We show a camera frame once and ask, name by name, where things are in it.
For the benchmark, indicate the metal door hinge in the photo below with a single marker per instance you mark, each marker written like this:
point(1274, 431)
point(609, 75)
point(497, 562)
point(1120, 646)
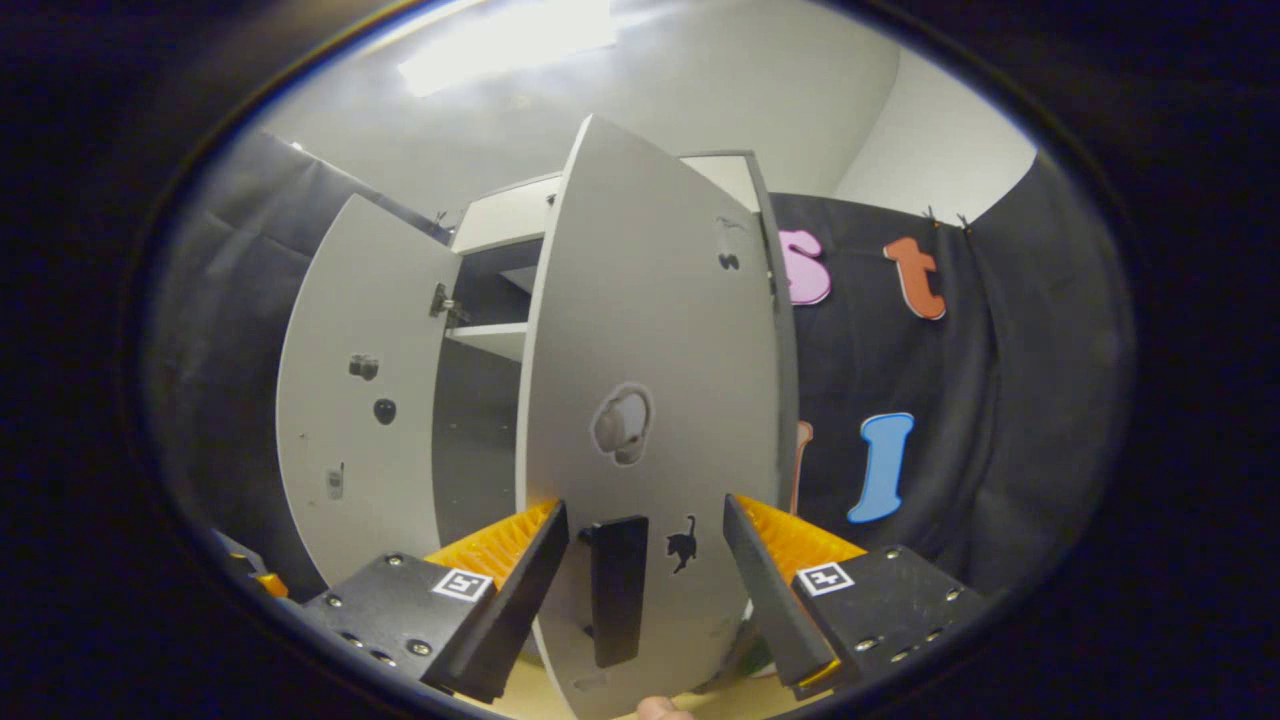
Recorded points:
point(445, 305)

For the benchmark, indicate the grey cabinet shelf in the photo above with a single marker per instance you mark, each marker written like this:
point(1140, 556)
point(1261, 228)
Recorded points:
point(490, 340)

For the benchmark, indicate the ceiling light panel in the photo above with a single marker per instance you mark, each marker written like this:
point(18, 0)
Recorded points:
point(500, 40)

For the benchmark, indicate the grey cabinet door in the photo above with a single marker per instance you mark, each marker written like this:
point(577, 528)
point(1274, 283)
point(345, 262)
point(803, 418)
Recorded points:
point(350, 460)
point(650, 320)

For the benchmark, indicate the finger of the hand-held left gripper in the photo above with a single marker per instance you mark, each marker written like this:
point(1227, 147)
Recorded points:
point(250, 565)

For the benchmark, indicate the grey cabinet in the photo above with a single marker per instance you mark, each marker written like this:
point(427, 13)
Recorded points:
point(470, 440)

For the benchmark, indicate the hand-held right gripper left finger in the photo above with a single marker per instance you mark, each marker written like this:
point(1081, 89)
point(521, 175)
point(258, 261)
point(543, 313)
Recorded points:
point(510, 610)

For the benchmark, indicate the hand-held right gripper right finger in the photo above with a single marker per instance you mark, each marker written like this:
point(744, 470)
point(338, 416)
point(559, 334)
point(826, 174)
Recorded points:
point(770, 600)

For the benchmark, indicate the black backdrop cloth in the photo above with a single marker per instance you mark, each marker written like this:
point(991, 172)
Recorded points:
point(1000, 400)

